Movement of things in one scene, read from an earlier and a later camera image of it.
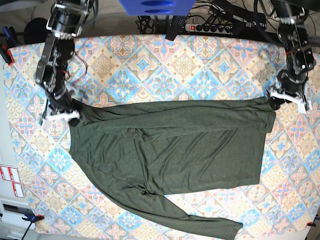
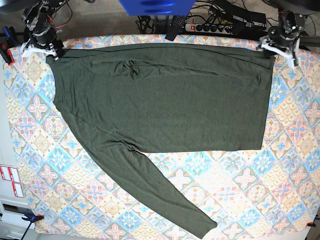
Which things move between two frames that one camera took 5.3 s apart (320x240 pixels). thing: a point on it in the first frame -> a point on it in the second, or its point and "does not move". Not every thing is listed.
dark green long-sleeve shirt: x=147 y=150 -> x=164 y=98
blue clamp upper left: x=10 y=43 does not move
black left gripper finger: x=73 y=121 -> x=60 y=51
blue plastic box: x=157 y=7 does not move
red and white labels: x=11 y=174 does not move
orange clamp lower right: x=311 y=224 does not move
